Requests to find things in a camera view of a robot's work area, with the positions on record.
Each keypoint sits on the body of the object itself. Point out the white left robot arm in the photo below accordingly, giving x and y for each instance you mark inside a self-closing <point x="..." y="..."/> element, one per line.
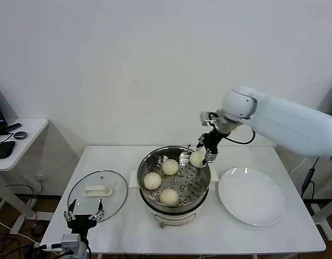
<point x="83" y="251"/>

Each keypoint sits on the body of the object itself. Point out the white wall outlet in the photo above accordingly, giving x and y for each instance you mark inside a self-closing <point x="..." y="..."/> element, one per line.
<point x="40" y="178"/>

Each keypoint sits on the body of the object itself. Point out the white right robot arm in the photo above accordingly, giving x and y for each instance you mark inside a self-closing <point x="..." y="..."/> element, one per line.
<point x="290" y="121"/>

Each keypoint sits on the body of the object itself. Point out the round grey puck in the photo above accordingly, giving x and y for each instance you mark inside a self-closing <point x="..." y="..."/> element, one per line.
<point x="20" y="135"/>

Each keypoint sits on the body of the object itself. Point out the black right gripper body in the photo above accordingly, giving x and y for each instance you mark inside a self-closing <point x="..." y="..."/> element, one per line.
<point x="213" y="141"/>

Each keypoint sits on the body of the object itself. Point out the white steamed baozi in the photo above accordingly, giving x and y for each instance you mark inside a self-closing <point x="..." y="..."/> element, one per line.
<point x="152" y="180"/>
<point x="169" y="197"/>
<point x="170" y="166"/>
<point x="196" y="159"/>

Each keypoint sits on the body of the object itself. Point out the perforated steel steamer basket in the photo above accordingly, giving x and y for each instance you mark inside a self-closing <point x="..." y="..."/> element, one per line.
<point x="190" y="189"/>

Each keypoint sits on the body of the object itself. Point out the white side table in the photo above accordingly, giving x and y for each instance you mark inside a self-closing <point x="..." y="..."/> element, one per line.
<point x="28" y="151"/>
<point x="326" y="215"/>

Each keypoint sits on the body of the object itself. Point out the black stick remote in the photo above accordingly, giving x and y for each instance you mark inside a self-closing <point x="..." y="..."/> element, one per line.
<point x="13" y="126"/>

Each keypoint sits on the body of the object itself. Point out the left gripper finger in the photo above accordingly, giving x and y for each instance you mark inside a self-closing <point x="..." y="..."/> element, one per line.
<point x="99" y="215"/>
<point x="71" y="211"/>

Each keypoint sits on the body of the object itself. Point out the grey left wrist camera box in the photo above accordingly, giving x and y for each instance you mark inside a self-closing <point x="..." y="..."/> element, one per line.
<point x="71" y="241"/>

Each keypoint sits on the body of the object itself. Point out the white round plate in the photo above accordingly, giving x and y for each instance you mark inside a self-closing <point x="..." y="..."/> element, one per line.
<point x="251" y="197"/>

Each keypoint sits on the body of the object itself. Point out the black computer mouse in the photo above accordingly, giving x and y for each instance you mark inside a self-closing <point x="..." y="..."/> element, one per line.
<point x="5" y="149"/>

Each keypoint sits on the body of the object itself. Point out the cream electric cooker base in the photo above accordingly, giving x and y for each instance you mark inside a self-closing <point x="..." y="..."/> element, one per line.
<point x="176" y="217"/>

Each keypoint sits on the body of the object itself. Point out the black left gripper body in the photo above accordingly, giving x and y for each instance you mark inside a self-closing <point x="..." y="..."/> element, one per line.
<point x="80" y="224"/>

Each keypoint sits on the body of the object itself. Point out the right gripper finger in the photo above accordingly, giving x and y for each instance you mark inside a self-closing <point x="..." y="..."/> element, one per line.
<point x="210" y="156"/>
<point x="200" y="142"/>

